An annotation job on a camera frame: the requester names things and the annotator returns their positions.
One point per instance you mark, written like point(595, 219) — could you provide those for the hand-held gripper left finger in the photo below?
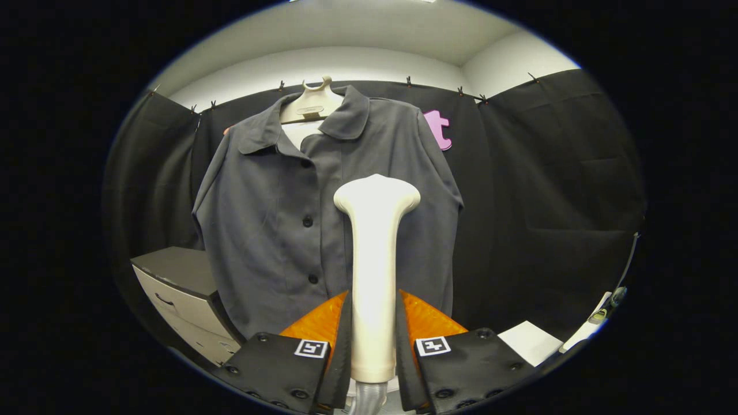
point(345, 351)

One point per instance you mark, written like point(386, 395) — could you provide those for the black backdrop cloth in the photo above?
point(548, 190)

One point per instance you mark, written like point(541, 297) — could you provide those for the grey drawer cabinet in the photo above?
point(173, 265)

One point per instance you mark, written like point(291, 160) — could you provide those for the dark grey button shirt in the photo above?
point(271, 230)

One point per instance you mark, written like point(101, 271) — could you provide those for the white garment hanger form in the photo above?
point(311, 106)

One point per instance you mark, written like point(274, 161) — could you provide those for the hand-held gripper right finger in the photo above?
point(402, 351)

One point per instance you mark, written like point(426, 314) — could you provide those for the white side table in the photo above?
point(579, 337)

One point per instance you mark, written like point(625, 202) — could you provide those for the small green round object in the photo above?
point(598, 316)

